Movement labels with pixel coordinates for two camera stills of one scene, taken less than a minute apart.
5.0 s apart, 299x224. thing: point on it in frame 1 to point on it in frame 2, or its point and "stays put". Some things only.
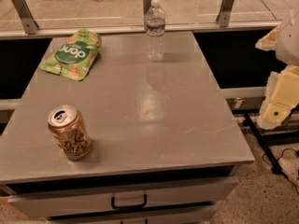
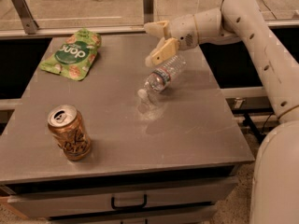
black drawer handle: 145,198 stays put
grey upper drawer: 122,199 stays put
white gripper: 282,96 to 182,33
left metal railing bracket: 22,8 stays put
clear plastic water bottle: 155,29 to 162,75
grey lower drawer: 189,216 stays put
